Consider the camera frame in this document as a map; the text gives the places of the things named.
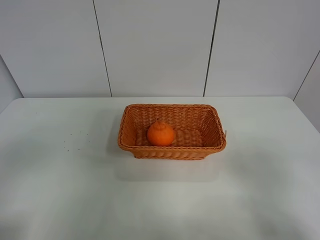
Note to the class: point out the orange with knobbed top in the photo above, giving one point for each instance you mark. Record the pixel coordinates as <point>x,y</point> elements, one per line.
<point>160,134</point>

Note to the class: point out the orange woven basket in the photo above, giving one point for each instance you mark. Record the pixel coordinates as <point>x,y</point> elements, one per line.
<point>198,131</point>

